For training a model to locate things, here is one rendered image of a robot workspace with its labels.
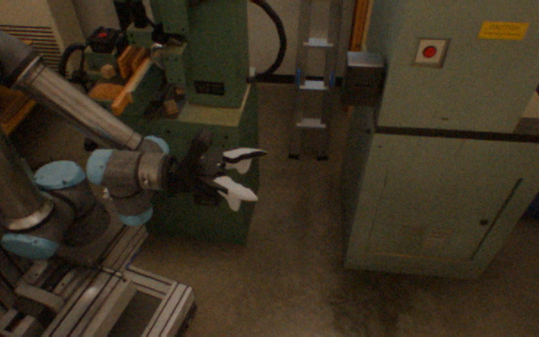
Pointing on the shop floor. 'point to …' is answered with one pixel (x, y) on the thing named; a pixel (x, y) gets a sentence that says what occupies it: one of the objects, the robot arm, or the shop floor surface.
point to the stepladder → (314, 81)
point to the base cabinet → (227, 233)
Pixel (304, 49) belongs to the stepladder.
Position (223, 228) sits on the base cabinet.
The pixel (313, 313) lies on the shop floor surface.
